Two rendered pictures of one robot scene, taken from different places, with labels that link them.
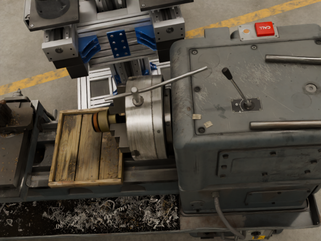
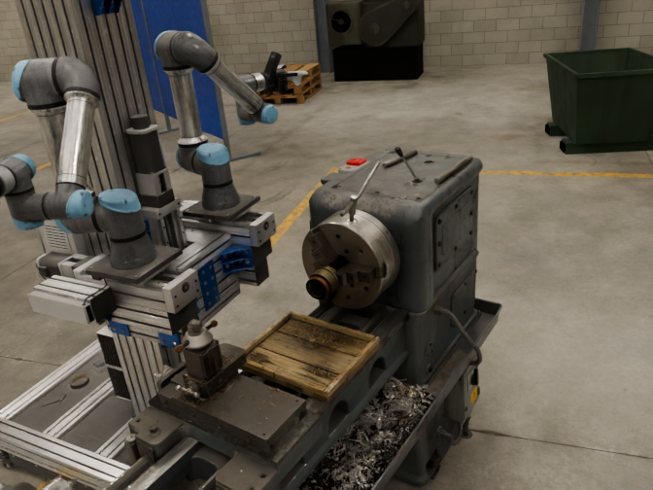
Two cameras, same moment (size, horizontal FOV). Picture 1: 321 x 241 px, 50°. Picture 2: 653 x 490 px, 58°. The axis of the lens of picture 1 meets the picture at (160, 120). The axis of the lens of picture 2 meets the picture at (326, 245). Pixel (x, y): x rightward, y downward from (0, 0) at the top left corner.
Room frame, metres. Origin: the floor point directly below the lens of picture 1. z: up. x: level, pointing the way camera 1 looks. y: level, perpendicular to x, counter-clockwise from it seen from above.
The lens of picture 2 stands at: (-0.04, 1.63, 1.98)
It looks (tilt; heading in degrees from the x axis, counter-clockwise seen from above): 26 degrees down; 298
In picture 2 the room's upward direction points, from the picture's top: 5 degrees counter-clockwise
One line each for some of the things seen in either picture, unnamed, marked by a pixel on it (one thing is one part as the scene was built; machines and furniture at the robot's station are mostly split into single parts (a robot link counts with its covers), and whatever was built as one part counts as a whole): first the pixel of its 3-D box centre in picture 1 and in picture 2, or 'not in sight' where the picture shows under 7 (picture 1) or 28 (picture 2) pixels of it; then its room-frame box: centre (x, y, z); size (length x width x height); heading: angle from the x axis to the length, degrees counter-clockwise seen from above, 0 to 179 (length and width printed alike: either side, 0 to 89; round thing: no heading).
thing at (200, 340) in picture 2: not in sight; (196, 335); (0.87, 0.65, 1.13); 0.08 x 0.08 x 0.03
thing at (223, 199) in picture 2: not in sight; (219, 192); (1.32, -0.12, 1.21); 0.15 x 0.15 x 0.10
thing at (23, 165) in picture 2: not in sight; (13, 173); (1.36, 0.67, 1.56); 0.11 x 0.08 x 0.09; 110
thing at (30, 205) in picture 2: not in sight; (30, 207); (1.34, 0.66, 1.46); 0.11 x 0.08 x 0.11; 20
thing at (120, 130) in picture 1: (124, 139); (360, 273); (0.62, 0.14, 1.09); 0.12 x 0.11 x 0.05; 171
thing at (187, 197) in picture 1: (237, 173); (402, 353); (0.66, -0.35, 0.43); 0.60 x 0.48 x 0.86; 81
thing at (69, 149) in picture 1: (89, 145); (307, 351); (0.74, 0.32, 0.89); 0.36 x 0.30 x 0.04; 171
